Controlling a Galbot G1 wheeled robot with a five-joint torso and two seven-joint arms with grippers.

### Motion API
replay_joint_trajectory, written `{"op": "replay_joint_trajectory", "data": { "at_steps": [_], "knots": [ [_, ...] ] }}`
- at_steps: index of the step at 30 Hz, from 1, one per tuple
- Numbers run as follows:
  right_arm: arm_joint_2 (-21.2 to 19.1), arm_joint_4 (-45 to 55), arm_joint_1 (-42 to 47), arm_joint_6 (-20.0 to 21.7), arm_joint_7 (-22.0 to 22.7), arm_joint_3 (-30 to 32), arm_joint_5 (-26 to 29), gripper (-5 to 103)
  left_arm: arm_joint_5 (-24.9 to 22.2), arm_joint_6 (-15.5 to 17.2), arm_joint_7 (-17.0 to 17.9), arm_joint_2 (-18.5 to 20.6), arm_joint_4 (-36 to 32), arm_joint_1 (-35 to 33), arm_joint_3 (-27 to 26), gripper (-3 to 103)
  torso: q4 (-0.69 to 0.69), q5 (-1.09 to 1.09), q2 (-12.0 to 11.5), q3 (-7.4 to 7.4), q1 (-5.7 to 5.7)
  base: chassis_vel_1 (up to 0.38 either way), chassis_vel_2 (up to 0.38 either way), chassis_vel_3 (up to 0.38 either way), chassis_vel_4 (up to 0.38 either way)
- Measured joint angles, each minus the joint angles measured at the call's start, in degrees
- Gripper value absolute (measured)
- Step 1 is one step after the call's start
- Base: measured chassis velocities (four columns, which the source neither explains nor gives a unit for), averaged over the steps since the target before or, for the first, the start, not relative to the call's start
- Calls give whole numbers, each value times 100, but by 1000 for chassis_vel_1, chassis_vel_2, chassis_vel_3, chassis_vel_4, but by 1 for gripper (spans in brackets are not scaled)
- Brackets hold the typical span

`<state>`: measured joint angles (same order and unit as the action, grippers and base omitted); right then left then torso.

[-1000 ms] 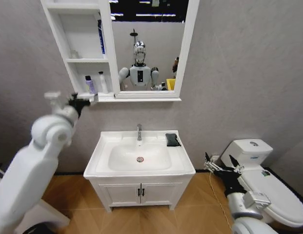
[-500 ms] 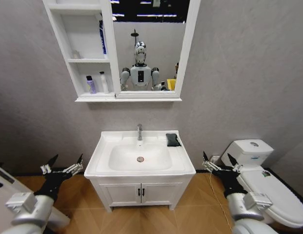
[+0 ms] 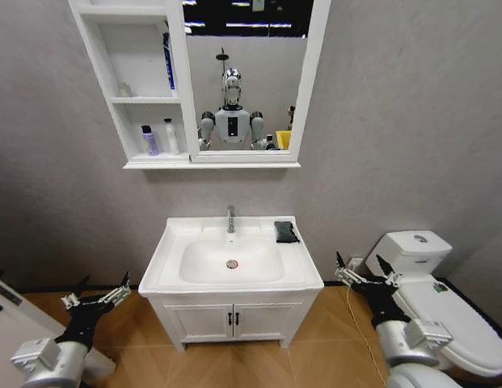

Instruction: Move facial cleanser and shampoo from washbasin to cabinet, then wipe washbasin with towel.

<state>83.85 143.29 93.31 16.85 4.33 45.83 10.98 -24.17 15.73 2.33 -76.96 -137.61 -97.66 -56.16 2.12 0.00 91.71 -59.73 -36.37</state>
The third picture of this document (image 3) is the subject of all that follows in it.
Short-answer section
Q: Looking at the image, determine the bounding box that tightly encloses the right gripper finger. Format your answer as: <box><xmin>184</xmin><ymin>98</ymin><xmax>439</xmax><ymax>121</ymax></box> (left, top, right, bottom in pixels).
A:
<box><xmin>375</xmin><ymin>253</ymin><xmax>403</xmax><ymax>289</ymax></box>
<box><xmin>334</xmin><ymin>251</ymin><xmax>367</xmax><ymax>289</ymax></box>

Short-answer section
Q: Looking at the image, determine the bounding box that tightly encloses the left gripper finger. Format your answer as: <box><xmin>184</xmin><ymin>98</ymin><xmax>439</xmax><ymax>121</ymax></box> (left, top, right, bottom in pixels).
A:
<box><xmin>61</xmin><ymin>275</ymin><xmax>92</xmax><ymax>310</ymax></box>
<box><xmin>97</xmin><ymin>269</ymin><xmax>133</xmax><ymax>307</ymax></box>

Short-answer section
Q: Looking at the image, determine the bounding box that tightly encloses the dark folded towel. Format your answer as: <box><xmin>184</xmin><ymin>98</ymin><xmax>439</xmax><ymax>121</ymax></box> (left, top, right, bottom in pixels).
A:
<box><xmin>273</xmin><ymin>220</ymin><xmax>302</xmax><ymax>245</ymax></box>

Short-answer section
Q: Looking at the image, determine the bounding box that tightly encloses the white washbasin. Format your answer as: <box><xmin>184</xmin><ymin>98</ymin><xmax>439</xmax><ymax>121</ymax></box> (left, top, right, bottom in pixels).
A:
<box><xmin>137</xmin><ymin>215</ymin><xmax>325</xmax><ymax>299</ymax></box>

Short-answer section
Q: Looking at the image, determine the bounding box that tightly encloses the white vanity cabinet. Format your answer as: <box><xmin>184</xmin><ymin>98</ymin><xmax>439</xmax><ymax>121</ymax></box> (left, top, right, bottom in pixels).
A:
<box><xmin>146</xmin><ymin>289</ymin><xmax>321</xmax><ymax>353</ymax></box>

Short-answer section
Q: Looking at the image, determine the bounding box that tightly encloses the cabinet mirror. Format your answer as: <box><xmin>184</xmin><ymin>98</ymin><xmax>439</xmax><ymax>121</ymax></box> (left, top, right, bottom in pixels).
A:
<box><xmin>181</xmin><ymin>0</ymin><xmax>315</xmax><ymax>153</ymax></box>

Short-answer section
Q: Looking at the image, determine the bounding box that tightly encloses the white toilet tank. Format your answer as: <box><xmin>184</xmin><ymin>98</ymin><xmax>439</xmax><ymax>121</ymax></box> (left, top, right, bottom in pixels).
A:
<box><xmin>365</xmin><ymin>230</ymin><xmax>453</xmax><ymax>285</ymax></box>

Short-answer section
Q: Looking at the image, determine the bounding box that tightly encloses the white bathtub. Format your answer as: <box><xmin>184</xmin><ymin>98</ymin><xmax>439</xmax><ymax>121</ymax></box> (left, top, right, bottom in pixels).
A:
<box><xmin>0</xmin><ymin>273</ymin><xmax>116</xmax><ymax>388</ymax></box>

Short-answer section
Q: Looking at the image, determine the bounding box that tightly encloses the white toilet lid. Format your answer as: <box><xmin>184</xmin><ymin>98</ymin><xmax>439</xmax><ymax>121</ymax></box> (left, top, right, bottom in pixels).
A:
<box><xmin>390</xmin><ymin>274</ymin><xmax>502</xmax><ymax>379</ymax></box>

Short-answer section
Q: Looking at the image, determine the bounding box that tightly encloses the white vanity door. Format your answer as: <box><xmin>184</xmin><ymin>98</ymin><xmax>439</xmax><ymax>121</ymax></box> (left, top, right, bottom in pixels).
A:
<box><xmin>163</xmin><ymin>302</ymin><xmax>234</xmax><ymax>343</ymax></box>
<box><xmin>233</xmin><ymin>301</ymin><xmax>302</xmax><ymax>341</ymax></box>

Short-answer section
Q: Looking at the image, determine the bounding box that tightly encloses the purple bottle with black cap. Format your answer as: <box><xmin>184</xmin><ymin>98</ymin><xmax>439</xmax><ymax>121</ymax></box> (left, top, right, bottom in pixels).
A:
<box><xmin>141</xmin><ymin>124</ymin><xmax>161</xmax><ymax>157</ymax></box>

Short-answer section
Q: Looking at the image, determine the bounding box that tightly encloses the white bottle with black cap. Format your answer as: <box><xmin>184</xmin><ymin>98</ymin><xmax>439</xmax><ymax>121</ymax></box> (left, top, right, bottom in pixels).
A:
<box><xmin>163</xmin><ymin>117</ymin><xmax>181</xmax><ymax>156</ymax></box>

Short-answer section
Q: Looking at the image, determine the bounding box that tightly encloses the blue tube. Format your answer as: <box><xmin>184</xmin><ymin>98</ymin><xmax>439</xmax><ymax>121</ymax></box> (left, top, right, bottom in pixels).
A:
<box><xmin>162</xmin><ymin>32</ymin><xmax>176</xmax><ymax>91</ymax></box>

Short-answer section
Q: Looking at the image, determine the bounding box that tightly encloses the thin yellow cable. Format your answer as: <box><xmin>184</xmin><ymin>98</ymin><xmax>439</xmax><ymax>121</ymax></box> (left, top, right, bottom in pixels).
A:
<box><xmin>345</xmin><ymin>285</ymin><xmax>388</xmax><ymax>387</ymax></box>

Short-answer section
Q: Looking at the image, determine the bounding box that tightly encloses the white wall cabinet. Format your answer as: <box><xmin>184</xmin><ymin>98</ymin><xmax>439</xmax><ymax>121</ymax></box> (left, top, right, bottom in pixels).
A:
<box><xmin>67</xmin><ymin>0</ymin><xmax>332</xmax><ymax>170</ymax></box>

